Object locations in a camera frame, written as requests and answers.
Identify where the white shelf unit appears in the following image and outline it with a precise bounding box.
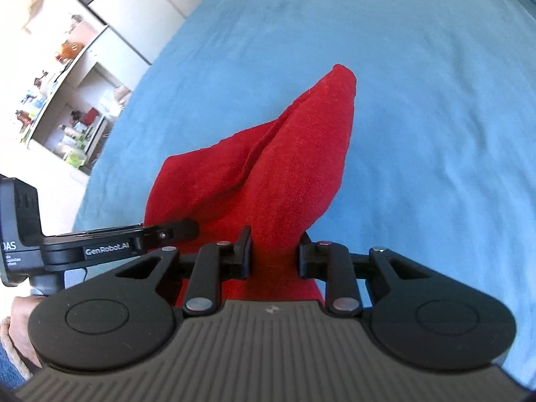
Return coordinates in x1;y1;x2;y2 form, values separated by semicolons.
0;19;135;176

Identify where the green packet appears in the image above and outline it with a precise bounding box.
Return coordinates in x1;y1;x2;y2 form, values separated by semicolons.
64;148;87;167

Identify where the brown teddy bear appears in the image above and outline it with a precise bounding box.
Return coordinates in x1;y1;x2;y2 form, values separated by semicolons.
58;41;83;63

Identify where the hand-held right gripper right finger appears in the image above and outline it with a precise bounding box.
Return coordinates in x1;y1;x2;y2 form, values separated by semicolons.
297;231;433;317

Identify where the beige tote bag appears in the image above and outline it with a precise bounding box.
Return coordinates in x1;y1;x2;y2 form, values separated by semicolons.
20;0;46;35

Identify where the person's left hand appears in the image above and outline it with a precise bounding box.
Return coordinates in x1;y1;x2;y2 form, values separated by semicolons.
9;295;45;371

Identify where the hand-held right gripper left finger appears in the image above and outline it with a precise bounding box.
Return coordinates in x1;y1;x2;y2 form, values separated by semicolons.
115;225;253;316

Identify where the red knit sweater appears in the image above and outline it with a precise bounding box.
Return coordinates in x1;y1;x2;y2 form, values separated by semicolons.
143;64;358;307

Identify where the person's left forearm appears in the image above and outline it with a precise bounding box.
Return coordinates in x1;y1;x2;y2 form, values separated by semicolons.
0;316;34;390

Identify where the bed with blue sheet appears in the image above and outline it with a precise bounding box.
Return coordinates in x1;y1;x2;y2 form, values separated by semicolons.
73;0;536;386

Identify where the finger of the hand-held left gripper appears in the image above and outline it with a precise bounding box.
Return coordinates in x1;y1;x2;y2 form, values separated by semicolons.
142;218;200;253

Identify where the white and grey wardrobe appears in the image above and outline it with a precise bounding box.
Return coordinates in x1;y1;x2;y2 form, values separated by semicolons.
59;0;212;66

